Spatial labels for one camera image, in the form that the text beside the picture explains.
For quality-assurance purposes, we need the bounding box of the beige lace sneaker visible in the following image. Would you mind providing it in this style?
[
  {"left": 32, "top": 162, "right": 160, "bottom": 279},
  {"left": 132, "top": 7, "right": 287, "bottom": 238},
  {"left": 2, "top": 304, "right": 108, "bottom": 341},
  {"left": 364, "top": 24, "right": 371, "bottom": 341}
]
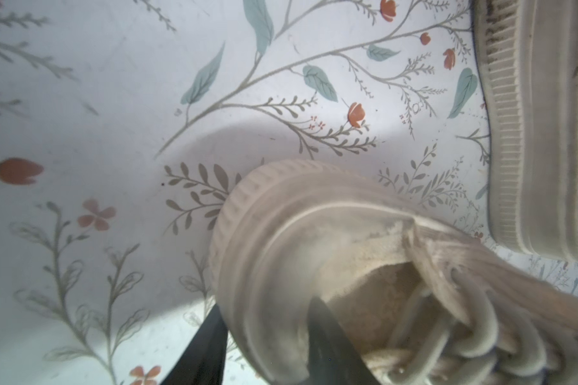
[
  {"left": 209, "top": 160, "right": 578, "bottom": 384},
  {"left": 473, "top": 1, "right": 578, "bottom": 261}
]

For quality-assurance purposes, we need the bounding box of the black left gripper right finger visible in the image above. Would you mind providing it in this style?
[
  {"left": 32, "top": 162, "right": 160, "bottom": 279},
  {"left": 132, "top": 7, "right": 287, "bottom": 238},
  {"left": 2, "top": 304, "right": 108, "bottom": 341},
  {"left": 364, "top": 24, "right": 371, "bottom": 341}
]
[{"left": 306, "top": 298, "right": 379, "bottom": 384}]

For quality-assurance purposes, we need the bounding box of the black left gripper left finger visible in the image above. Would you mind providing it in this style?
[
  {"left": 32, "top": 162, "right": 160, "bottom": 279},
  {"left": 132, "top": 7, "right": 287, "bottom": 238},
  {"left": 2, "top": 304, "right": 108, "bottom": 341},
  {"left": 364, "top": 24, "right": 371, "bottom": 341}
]
[{"left": 162, "top": 305, "right": 228, "bottom": 385}]

